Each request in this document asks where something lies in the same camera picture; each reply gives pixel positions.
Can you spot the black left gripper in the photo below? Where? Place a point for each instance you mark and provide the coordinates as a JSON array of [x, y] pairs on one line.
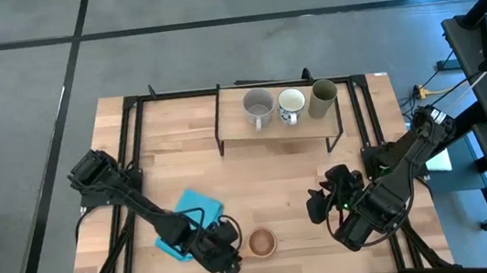
[[213, 250]]

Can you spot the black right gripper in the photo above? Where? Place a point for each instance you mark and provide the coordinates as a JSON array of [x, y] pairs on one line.
[[347, 202]]

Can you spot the tall olive green cup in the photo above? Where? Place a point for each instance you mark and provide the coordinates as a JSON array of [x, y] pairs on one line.
[[322, 95]]

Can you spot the white mug with blue print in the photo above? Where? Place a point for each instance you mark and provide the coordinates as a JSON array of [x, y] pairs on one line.
[[291, 101]]

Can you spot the grey ceramic mug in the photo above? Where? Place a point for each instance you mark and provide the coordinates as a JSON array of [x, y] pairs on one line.
[[258, 102]]

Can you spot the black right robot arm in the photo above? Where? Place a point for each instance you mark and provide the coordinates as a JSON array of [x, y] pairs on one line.
[[411, 154]]

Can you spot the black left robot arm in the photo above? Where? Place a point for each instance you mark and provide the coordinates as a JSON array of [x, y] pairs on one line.
[[141, 208]]

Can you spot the wooden shelf with black legs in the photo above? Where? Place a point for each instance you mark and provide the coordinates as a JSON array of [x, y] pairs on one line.
[[233, 128]]

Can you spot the turquoise blue cloth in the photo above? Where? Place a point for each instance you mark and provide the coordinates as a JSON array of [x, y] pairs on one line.
[[195, 199]]

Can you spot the white box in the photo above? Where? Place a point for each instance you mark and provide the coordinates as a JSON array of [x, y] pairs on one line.
[[442, 162]]

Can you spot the yellow power plug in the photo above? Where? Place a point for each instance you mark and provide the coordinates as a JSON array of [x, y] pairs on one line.
[[422, 91]]

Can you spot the short black pole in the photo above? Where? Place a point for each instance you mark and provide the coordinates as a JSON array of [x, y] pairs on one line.
[[467, 119]]

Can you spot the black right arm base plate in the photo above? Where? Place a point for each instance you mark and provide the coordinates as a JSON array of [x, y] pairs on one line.
[[369, 161]]

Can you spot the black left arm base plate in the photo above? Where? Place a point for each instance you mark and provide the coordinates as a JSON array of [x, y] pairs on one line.
[[92, 202]]

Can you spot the black aluminium table frame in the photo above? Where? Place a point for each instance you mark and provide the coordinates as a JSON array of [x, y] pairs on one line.
[[130, 101]]

